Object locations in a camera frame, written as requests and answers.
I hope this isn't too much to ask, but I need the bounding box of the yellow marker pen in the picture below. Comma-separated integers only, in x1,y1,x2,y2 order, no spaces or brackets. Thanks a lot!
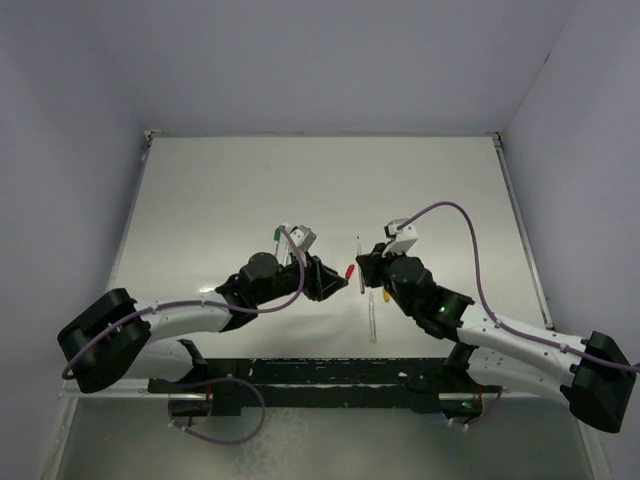
368,291,377,343

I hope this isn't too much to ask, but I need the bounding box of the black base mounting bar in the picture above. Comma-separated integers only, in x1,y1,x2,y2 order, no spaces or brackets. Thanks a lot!
148,341,499,418

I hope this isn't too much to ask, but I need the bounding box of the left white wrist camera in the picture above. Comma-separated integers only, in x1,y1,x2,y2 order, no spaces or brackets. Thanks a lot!
288,225,317,255

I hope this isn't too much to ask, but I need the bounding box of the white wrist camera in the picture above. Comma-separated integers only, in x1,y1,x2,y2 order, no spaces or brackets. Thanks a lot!
382,218,418,257
288,225,317,255

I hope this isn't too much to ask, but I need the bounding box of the blue marker pen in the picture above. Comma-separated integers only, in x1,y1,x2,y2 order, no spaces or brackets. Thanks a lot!
282,238,290,266

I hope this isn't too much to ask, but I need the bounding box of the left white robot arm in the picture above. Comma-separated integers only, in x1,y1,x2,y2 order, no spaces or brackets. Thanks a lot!
57,252,348,394

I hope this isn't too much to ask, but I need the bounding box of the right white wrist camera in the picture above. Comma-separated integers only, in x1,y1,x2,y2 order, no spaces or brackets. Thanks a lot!
382,218,418,257

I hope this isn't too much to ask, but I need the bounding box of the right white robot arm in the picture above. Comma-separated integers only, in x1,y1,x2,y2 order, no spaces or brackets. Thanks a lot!
356,243,639,433

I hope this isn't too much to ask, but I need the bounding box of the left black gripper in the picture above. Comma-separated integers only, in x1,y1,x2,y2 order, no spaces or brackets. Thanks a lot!
254,248,347,306

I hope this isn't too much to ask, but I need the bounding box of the green marker pen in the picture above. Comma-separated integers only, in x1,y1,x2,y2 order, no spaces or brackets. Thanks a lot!
272,227,281,259

